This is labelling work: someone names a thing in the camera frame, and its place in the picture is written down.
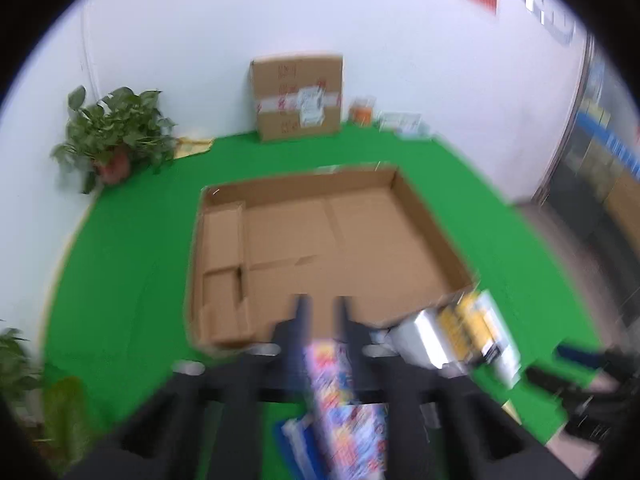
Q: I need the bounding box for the colourful game box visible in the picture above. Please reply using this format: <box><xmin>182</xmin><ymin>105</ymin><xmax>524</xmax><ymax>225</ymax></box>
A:
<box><xmin>304</xmin><ymin>339</ymin><xmax>387</xmax><ymax>479</ymax></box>

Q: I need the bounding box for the yellow labelled black bottle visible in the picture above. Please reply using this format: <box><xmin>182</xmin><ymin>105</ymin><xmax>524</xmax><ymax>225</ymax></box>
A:
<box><xmin>436</xmin><ymin>292</ymin><xmax>501</xmax><ymax>366</ymax></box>

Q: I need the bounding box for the silver foil roll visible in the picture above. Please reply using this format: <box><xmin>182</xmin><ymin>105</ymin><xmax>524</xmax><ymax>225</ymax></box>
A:
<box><xmin>390</xmin><ymin>309</ymin><xmax>469</xmax><ymax>378</ymax></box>

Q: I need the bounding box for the open flat cardboard tray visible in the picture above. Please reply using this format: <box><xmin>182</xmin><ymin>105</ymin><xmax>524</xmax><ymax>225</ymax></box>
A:
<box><xmin>184</xmin><ymin>164</ymin><xmax>477</xmax><ymax>352</ymax></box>

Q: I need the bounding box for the green round table cloth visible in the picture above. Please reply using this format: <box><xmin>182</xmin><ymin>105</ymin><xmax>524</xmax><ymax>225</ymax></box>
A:
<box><xmin>44</xmin><ymin>127</ymin><xmax>597</xmax><ymax>440</ymax></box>

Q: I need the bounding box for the potted green plant near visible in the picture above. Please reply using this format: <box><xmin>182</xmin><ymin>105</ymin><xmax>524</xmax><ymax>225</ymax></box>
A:
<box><xmin>1</xmin><ymin>327</ymin><xmax>94</xmax><ymax>479</ymax></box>

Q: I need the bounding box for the potted green plant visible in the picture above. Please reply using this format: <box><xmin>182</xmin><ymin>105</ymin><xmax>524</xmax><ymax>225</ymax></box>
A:
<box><xmin>1</xmin><ymin>327</ymin><xmax>94</xmax><ymax>479</ymax></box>
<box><xmin>51</xmin><ymin>86</ymin><xmax>177</xmax><ymax>195</ymax></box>

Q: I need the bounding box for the yellow paper sheet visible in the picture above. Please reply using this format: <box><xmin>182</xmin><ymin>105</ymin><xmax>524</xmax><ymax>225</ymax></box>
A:
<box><xmin>174</xmin><ymin>136</ymin><xmax>215</xmax><ymax>159</ymax></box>

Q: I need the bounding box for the orange small jar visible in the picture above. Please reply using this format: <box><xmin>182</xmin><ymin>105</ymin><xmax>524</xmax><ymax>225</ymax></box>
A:
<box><xmin>348</xmin><ymin>99</ymin><xmax>374</xmax><ymax>127</ymax></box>

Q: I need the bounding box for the flat white green packet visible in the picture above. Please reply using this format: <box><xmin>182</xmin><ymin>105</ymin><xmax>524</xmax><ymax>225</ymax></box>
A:
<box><xmin>378</xmin><ymin>113</ymin><xmax>432</xmax><ymax>140</ymax></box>

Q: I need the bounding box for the sealed cardboard shipping box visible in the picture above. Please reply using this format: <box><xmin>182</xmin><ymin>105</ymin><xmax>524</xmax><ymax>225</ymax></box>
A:
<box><xmin>250</xmin><ymin>54</ymin><xmax>344</xmax><ymax>142</ymax></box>

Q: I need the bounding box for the potted green plant far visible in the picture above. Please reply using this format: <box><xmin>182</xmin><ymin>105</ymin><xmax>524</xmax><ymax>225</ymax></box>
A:
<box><xmin>51</xmin><ymin>86</ymin><xmax>177</xmax><ymax>195</ymax></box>

